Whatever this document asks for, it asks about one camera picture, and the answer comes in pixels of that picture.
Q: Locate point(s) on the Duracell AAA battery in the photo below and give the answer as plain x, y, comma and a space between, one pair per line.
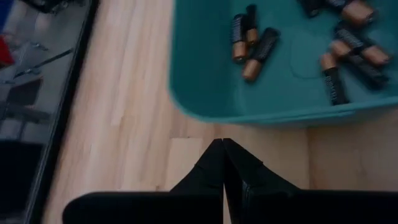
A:
252, 26

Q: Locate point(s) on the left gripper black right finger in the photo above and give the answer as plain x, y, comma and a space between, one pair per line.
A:
245, 174

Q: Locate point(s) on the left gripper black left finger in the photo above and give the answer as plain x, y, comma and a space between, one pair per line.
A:
211, 174

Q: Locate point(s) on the light teal plastic bin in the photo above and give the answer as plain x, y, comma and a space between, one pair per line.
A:
202, 77

